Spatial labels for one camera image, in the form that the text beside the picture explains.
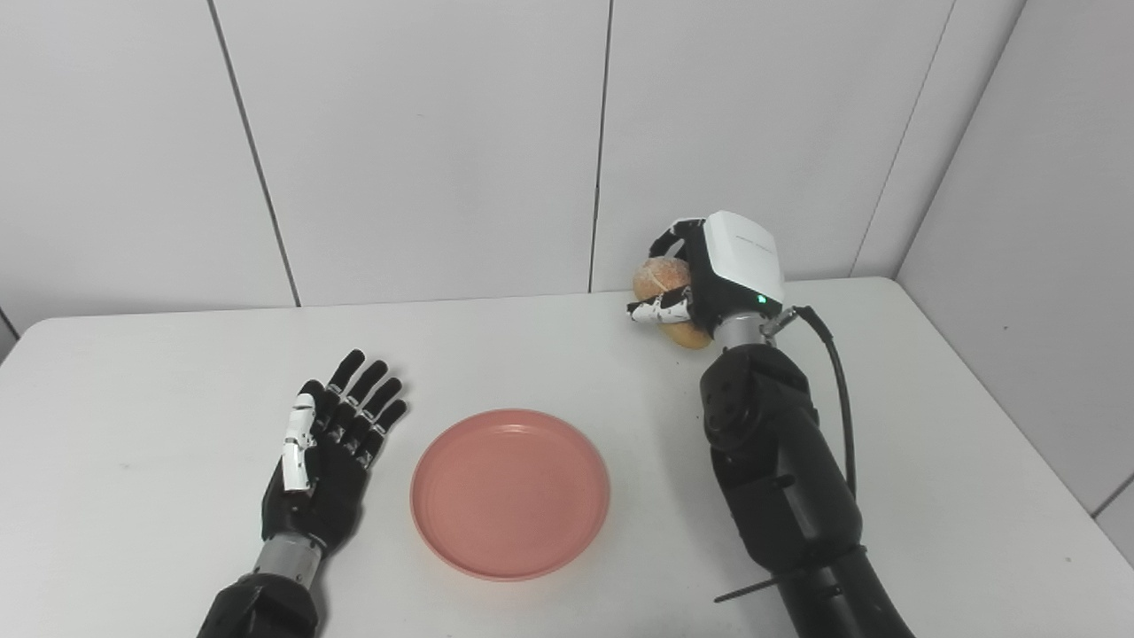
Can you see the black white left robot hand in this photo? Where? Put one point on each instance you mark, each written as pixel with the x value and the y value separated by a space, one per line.
pixel 332 496

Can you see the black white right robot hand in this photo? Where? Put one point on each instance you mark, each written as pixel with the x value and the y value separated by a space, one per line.
pixel 740 257

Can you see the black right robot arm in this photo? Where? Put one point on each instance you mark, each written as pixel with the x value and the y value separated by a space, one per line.
pixel 780 478

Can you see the brown bread roll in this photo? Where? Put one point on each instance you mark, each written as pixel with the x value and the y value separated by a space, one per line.
pixel 660 273

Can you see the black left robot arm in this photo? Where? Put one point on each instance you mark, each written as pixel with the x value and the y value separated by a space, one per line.
pixel 266 602

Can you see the pink round plate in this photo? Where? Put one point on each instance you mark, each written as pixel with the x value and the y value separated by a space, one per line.
pixel 509 494

